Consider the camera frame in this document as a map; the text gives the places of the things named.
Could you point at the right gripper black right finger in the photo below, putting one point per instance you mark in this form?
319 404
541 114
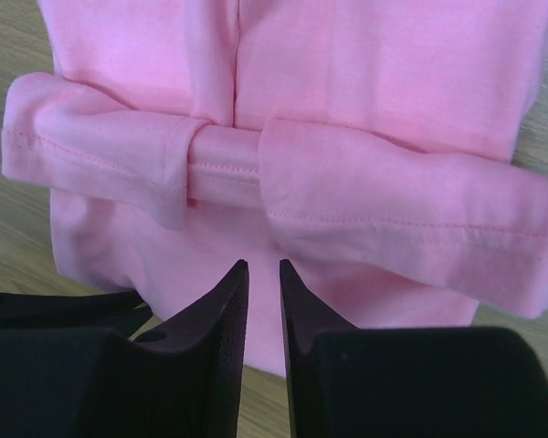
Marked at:
345 381

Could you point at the light pink t shirt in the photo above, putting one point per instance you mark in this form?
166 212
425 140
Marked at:
369 142

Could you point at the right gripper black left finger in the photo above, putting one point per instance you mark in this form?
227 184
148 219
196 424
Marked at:
179 379

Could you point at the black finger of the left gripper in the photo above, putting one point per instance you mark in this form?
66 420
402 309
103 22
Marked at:
124 312

